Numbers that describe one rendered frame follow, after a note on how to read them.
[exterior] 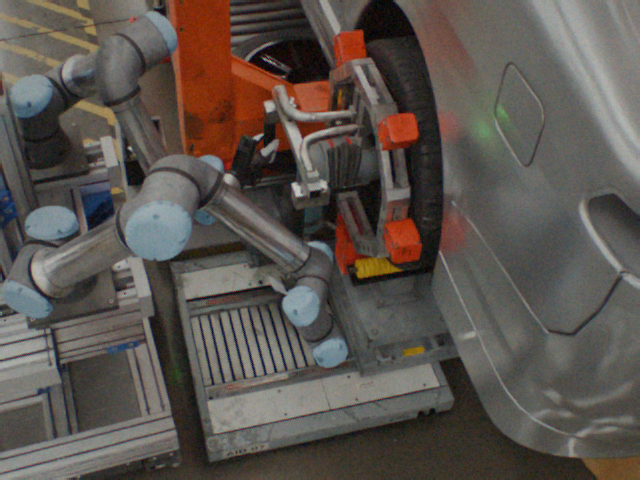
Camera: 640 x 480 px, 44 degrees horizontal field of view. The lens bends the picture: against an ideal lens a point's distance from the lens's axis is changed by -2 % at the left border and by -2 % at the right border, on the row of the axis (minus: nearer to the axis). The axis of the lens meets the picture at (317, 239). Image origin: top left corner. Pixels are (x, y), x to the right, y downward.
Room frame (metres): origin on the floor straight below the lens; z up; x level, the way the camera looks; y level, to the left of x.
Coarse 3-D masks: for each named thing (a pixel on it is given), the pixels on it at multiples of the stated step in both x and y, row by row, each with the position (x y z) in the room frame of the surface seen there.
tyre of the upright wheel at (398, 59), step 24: (384, 48) 1.82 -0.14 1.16; (408, 48) 1.81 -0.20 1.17; (384, 72) 1.79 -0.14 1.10; (408, 72) 1.70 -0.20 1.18; (408, 96) 1.63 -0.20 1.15; (432, 96) 1.63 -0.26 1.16; (432, 120) 1.57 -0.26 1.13; (432, 144) 1.52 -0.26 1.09; (432, 168) 1.48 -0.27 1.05; (360, 192) 1.84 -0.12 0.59; (432, 192) 1.45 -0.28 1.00; (432, 216) 1.43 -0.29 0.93; (432, 240) 1.42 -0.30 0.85; (408, 264) 1.46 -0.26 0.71; (432, 264) 1.47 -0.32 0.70
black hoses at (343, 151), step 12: (348, 144) 1.59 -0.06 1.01; (372, 144) 1.65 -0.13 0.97; (336, 156) 1.51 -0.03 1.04; (348, 156) 1.51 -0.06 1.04; (360, 156) 1.52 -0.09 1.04; (336, 168) 1.49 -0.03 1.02; (348, 168) 1.49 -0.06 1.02; (336, 180) 1.47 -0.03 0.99; (348, 180) 1.48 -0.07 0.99; (360, 180) 1.49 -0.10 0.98; (336, 192) 1.45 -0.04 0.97
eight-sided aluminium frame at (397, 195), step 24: (336, 72) 1.90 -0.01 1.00; (360, 72) 1.75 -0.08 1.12; (336, 96) 1.92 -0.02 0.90; (384, 96) 1.66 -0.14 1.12; (384, 168) 1.50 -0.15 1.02; (384, 192) 1.47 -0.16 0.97; (408, 192) 1.47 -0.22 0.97; (360, 216) 1.71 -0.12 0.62; (384, 216) 1.45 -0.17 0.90; (360, 240) 1.59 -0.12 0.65
